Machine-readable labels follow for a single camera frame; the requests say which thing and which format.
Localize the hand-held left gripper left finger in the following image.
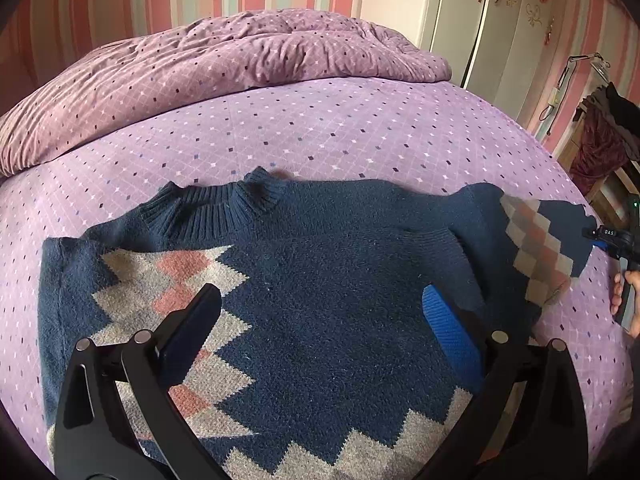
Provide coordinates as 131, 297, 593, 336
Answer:
52, 282, 231, 480

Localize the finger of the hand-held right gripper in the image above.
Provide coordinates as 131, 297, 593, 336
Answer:
582, 226, 621, 263

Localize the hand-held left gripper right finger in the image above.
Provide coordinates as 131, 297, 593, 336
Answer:
415, 284, 590, 480

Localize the navy patterned knit sweater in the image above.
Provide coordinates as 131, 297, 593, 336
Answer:
37, 167, 601, 480

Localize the metal clothes rack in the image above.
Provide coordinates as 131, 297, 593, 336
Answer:
547, 51, 613, 126

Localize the person's right hand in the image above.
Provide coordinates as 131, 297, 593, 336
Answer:
610, 269, 640, 339

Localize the dark red hanging cloth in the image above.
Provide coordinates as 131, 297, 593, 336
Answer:
569, 102, 632, 192

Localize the black hanging garment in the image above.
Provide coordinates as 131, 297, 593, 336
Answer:
592, 81, 640, 162

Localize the white wardrobe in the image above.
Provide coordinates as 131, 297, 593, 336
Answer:
419, 0, 583, 137

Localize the bed with purple dotted sheet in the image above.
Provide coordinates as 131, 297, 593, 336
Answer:
0, 76, 637, 480

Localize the purple dotted quilt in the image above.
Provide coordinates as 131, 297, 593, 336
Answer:
0, 8, 454, 178

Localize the wooden furniture frame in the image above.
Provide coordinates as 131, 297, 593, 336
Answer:
584, 159, 640, 223

